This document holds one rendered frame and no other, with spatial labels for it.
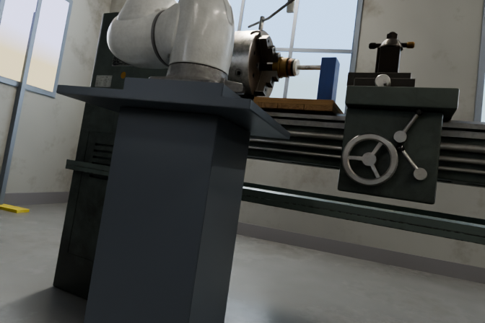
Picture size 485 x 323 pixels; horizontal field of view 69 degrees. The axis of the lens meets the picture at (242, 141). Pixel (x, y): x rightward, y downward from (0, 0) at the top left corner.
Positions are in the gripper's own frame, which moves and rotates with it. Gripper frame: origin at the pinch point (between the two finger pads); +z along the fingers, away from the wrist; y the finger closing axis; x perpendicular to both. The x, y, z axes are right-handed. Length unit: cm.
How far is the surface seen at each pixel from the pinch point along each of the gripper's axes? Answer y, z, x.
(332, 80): -2.7, 33.0, -21.4
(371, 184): -31, 70, -42
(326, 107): -18, 46, -23
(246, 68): -13.3, 31.0, 11.0
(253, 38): -11.3, 18.3, 10.3
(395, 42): -9.5, 21.1, -43.2
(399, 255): 191, 137, -52
